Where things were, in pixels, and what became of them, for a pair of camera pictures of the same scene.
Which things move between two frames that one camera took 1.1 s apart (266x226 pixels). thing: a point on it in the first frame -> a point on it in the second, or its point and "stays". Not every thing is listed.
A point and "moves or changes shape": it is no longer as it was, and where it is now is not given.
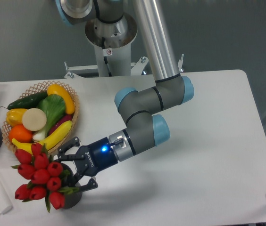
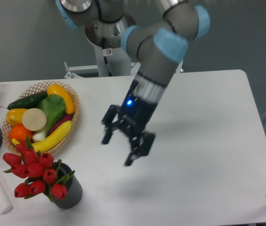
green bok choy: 54,106 stays
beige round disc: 34,119 stays
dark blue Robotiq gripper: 98,155 -> 135,116
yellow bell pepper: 14,116 stays
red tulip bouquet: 44,175 moves or changes shape
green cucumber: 29,101 stays
